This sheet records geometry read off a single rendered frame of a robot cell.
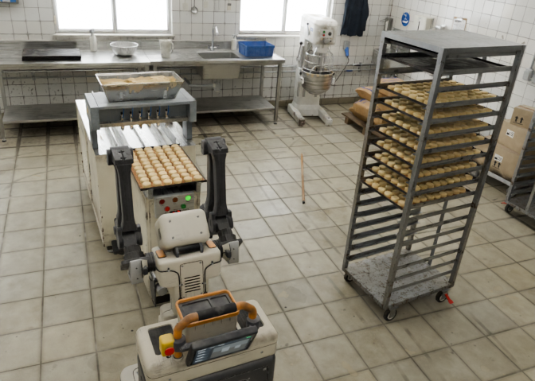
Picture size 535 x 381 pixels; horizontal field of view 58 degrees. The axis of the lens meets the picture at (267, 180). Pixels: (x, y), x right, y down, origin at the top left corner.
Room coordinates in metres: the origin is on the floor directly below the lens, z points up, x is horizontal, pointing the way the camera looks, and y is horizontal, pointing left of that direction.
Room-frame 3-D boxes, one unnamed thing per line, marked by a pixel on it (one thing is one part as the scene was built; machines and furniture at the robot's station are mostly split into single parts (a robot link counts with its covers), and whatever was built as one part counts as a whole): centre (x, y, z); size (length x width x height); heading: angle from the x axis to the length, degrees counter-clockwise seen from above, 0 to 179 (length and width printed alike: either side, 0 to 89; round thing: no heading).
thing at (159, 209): (2.56, 0.55, 0.77); 0.24 x 0.04 x 0.14; 117
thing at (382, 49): (2.93, -0.61, 0.97); 0.03 x 0.03 x 1.70; 30
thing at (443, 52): (2.54, -0.84, 0.97); 0.03 x 0.03 x 1.70; 30
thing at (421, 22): (7.23, -1.67, 0.93); 0.99 x 0.38 x 1.09; 23
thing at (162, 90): (3.33, 0.94, 1.25); 0.56 x 0.29 x 0.14; 117
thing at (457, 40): (2.88, -0.99, 0.93); 0.64 x 0.51 x 1.78; 120
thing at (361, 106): (6.24, -1.40, 0.32); 0.72 x 0.42 x 0.17; 27
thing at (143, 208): (2.88, 0.71, 0.45); 0.70 x 0.34 x 0.90; 27
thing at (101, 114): (3.33, 0.94, 1.01); 0.72 x 0.33 x 0.34; 117
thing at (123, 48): (5.87, 1.83, 0.94); 0.33 x 0.33 x 0.12
